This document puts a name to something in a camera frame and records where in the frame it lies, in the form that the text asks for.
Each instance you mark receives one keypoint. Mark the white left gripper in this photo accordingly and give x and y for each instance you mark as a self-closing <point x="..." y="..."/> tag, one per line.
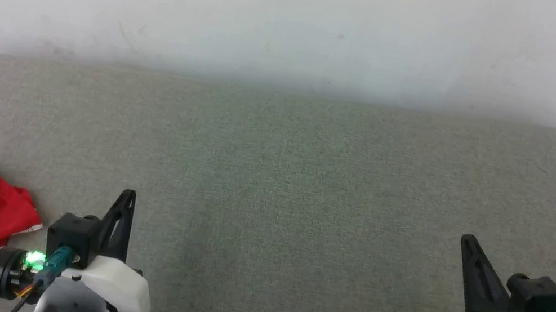
<point x="117" y="288"/>

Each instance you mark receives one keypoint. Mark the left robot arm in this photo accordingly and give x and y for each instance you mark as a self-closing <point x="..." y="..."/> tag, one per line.
<point x="2" y="273"/>

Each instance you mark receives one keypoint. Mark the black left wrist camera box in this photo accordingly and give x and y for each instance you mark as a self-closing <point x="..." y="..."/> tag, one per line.
<point x="70" y="231"/>

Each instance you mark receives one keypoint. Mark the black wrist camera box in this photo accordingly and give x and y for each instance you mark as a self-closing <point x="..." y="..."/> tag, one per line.
<point x="538" y="302"/>
<point x="70" y="231"/>

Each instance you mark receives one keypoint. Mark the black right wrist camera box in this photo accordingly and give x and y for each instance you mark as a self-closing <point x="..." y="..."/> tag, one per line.
<point x="538" y="302"/>

